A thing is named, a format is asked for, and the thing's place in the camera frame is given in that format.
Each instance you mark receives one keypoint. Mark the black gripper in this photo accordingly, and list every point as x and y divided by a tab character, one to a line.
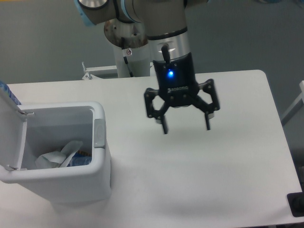
177	80

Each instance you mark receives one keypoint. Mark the clear plastic water bottle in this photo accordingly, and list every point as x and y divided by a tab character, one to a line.
80	161

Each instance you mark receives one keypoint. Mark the clear plastic wrapper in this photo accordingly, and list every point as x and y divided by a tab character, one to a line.
58	159

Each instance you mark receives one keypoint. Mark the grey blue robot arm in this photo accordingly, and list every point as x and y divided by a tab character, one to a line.
167	35

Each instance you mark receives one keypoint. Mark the white trash can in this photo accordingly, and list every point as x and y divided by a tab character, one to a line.
29	131

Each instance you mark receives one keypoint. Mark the blue snack package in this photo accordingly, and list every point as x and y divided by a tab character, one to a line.
83	154

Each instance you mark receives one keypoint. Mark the black table clamp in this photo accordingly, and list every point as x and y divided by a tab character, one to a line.
296	203

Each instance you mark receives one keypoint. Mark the blue patterned object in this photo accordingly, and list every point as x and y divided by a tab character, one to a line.
7	90

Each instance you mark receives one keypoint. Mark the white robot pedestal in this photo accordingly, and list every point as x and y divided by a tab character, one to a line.
131	48

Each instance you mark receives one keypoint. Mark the white left support bracket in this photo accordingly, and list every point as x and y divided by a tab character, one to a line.
101	72

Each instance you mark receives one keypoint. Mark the white frame at right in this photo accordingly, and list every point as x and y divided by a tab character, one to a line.
294	107

